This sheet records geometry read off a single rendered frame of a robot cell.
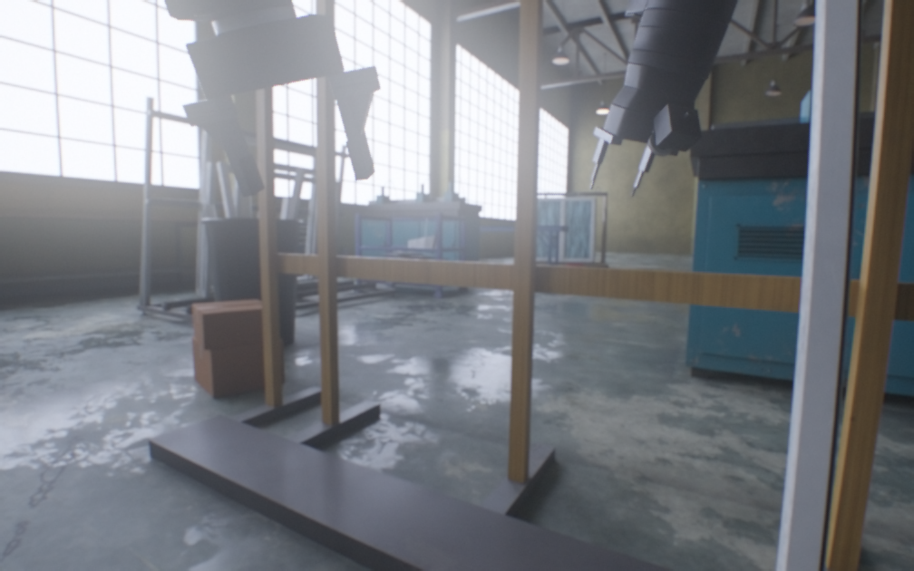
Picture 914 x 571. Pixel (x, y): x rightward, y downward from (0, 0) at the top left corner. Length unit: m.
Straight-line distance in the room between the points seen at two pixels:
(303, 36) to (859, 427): 1.11
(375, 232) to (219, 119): 7.04
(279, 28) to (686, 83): 0.37
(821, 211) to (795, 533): 0.51
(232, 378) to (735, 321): 2.30
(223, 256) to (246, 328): 0.81
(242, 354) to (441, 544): 1.36
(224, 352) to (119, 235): 5.05
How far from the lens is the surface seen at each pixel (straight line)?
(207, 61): 0.51
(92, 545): 1.38
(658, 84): 0.48
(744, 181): 2.45
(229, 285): 2.85
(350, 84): 0.46
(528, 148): 1.15
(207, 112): 0.53
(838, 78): 0.96
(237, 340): 2.13
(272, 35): 0.47
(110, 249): 7.01
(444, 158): 12.14
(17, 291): 6.73
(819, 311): 0.88
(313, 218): 5.10
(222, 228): 2.82
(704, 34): 0.48
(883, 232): 1.09
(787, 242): 2.44
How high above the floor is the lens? 0.69
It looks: 6 degrees down
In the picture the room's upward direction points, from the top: 1 degrees clockwise
